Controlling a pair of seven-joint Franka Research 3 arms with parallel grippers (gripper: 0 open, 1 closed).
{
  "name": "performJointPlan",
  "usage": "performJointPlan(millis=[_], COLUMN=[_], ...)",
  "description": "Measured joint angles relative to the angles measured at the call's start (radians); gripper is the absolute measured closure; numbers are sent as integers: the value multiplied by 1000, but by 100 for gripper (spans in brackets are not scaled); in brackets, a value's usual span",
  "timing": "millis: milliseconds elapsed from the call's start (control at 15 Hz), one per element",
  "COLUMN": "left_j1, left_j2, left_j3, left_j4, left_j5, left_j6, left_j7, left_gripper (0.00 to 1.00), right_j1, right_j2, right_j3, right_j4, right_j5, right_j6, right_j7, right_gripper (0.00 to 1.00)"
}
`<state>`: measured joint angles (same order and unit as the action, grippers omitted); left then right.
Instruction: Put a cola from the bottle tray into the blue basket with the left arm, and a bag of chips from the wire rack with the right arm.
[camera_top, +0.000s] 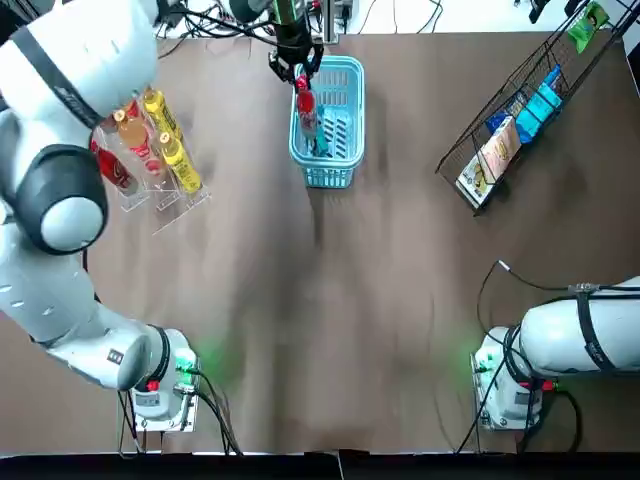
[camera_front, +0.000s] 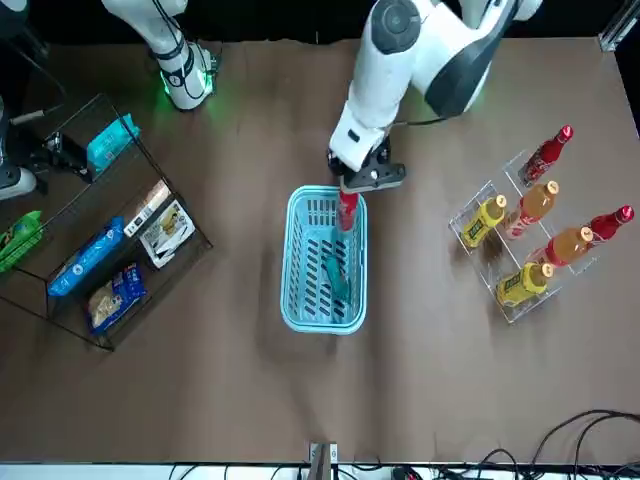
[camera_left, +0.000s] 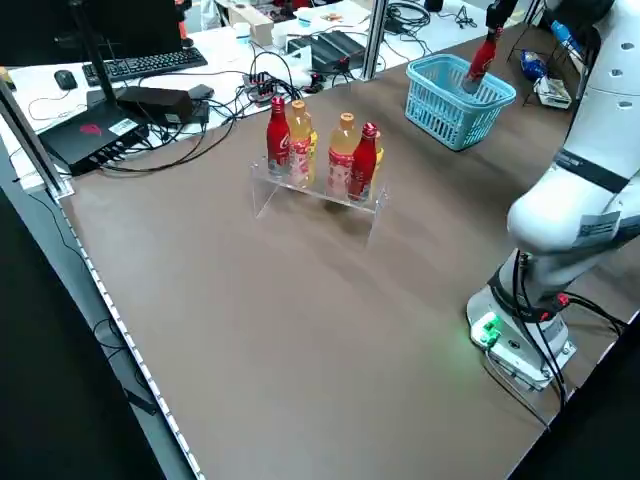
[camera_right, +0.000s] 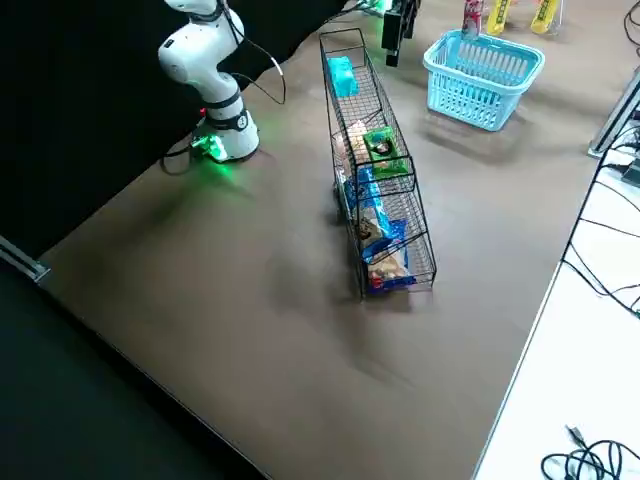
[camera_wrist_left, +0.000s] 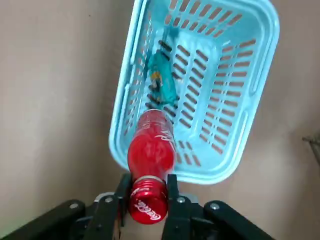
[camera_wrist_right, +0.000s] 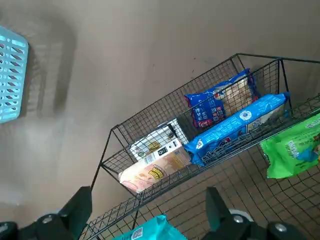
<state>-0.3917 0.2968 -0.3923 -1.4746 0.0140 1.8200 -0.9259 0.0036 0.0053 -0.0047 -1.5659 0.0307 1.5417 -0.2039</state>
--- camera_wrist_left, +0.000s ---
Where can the teal chips bag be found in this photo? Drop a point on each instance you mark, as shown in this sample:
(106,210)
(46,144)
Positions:
(163,77)

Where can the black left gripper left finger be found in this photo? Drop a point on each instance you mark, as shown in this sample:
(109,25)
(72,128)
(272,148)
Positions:
(105,220)

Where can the red cola bottle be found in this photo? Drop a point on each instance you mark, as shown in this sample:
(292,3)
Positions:
(150,150)

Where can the light blue plastic basket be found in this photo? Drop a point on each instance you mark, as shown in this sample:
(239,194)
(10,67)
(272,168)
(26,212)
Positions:
(270,50)

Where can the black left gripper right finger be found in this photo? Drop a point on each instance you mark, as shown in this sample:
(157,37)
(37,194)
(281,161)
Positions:
(180,222)

